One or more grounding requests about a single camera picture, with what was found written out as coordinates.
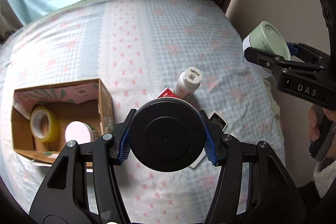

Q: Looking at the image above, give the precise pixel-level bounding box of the pale green round tin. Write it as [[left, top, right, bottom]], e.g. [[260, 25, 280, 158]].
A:
[[243, 21, 291, 61]]

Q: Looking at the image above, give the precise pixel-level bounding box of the white lidded round jar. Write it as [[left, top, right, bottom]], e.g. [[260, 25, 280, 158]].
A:
[[64, 121, 99, 144]]

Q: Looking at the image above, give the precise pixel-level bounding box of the yellow tape roll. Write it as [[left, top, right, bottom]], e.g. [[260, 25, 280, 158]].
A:
[[30, 106, 60, 143]]

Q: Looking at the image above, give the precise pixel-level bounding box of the white pill bottle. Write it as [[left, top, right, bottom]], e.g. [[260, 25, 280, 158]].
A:
[[173, 67, 203, 100]]

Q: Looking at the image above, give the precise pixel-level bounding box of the black lidded small jar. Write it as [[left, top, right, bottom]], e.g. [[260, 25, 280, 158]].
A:
[[128, 97, 206, 172]]

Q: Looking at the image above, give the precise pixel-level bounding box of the person right hand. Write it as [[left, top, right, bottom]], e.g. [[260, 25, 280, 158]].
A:
[[307, 105, 335, 141]]

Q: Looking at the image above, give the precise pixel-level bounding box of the white electronic thermometer device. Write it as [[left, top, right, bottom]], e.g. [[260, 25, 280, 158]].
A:
[[189, 110, 227, 169]]

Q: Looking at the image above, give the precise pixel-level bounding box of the brown cardboard box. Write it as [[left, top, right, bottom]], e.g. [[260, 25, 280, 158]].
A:
[[11, 79, 114, 164]]

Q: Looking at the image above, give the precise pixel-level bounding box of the red carton box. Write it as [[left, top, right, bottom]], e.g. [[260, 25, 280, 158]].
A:
[[157, 88, 179, 98]]

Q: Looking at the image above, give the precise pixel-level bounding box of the checked floral bed sheet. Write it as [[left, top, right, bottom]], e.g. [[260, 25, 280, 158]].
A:
[[1, 0, 285, 211]]

